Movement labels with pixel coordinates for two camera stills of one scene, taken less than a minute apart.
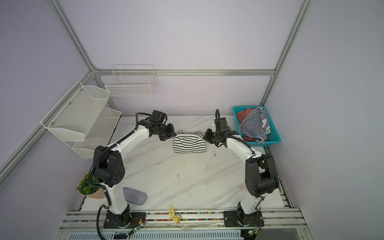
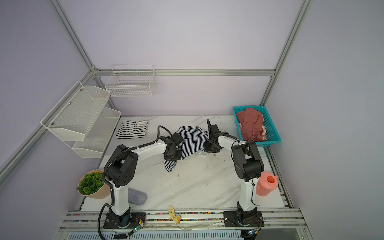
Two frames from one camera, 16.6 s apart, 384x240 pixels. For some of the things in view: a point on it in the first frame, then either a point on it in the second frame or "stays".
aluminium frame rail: (184, 72) stays
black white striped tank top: (189, 143) -> (130, 129)
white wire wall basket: (131, 80) stays
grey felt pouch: (134, 196) stays
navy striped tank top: (252, 125) -> (194, 139)
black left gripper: (171, 134) -> (179, 156)
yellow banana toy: (175, 218) stays
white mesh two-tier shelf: (82, 122) stays
